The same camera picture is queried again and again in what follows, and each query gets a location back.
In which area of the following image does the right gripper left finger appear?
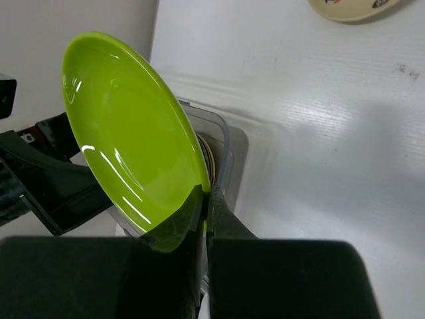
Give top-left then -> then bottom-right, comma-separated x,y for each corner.
1,185 -> 205,318

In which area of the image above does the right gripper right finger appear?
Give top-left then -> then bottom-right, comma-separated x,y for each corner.
207,187 -> 381,318

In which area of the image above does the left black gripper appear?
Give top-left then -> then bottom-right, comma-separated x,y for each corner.
1,74 -> 112,236

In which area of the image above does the lime green plate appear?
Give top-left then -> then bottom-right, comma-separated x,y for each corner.
61,32 -> 211,253

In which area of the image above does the yellow patterned plate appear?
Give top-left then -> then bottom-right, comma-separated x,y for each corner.
197,134 -> 216,185

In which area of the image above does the clear plastic bin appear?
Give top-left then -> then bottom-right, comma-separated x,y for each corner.
109,96 -> 250,296

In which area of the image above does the cream plate black patch far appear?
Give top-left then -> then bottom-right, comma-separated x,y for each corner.
307,0 -> 409,23

